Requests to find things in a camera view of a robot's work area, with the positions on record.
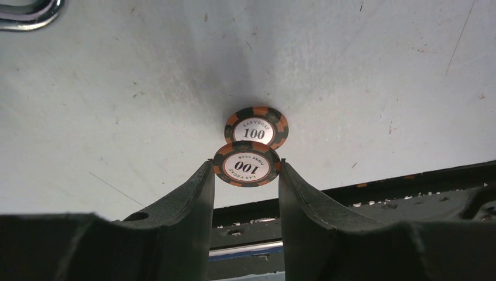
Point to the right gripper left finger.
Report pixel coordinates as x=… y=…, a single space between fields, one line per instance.
x=167 y=240

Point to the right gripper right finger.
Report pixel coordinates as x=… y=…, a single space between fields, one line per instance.
x=324 y=240

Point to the brown 100 poker chip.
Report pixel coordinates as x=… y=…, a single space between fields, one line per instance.
x=246 y=164
x=260 y=124

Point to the black aluminium poker case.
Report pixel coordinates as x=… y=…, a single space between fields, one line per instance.
x=31 y=16

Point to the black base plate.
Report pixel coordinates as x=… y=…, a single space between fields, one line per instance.
x=246 y=239

